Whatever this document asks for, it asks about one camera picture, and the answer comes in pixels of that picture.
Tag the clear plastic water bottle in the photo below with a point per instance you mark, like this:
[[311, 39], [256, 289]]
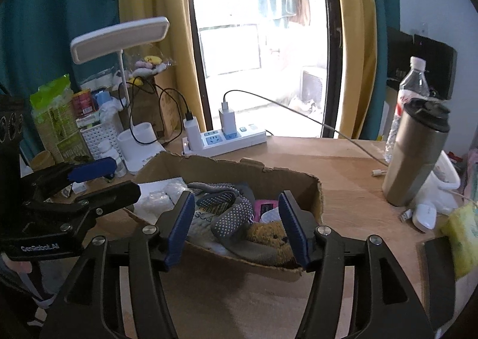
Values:
[[409, 81]]

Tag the black appliance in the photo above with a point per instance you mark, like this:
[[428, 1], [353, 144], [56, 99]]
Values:
[[433, 51]]

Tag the bagged pastel plush toys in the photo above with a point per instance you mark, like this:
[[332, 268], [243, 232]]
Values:
[[149, 64]]

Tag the white charger with black plug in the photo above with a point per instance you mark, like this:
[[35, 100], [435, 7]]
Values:
[[192, 131]]

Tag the teal curtain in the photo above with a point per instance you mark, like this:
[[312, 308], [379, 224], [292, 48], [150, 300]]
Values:
[[382, 6], [56, 6]]

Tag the brown paper bag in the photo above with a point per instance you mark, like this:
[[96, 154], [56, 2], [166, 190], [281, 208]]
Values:
[[149, 111]]

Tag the clear bubble wrap bundle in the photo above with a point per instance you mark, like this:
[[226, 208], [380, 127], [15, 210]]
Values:
[[164, 193]]

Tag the cardboard box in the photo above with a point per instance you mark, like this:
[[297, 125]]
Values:
[[231, 271]]

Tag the grey dotted slipper socks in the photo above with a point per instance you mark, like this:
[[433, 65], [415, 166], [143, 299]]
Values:
[[231, 223]]

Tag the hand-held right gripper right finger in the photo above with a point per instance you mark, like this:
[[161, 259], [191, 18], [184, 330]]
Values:
[[295, 234]]

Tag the white computer mouse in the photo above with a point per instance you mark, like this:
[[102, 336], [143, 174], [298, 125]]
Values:
[[425, 217]]

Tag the red can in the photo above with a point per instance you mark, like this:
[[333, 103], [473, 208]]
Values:
[[83, 103]]

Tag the white power strip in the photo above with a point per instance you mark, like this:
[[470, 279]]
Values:
[[239, 137]]

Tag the steel tumbler with black lid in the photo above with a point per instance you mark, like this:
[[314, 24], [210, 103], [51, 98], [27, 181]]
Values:
[[414, 159]]

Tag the pink package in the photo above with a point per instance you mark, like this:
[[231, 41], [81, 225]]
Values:
[[266, 207]]

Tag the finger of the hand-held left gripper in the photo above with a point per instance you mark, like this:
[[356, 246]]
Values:
[[112, 195], [93, 169]]

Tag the green snack package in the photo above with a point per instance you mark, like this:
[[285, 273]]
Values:
[[56, 122]]

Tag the white perforated basket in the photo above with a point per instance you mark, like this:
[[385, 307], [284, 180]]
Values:
[[99, 137]]

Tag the yellow tissue pack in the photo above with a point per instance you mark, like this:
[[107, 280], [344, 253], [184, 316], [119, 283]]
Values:
[[463, 238]]

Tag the white pill bottle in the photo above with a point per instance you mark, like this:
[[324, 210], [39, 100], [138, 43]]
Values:
[[120, 167], [105, 148]]

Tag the outdoor air conditioner unit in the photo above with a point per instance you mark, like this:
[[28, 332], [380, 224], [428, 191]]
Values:
[[313, 85]]

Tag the white desk lamp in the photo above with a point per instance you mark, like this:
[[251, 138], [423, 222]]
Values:
[[119, 38]]

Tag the white plastic bag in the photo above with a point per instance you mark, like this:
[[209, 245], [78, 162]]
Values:
[[442, 182]]

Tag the yellow cup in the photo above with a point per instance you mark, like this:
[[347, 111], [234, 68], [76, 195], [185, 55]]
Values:
[[41, 160]]

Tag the brown plush toy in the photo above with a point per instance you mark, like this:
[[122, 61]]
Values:
[[269, 238]]

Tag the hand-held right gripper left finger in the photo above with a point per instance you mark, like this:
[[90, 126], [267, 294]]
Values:
[[179, 234]]

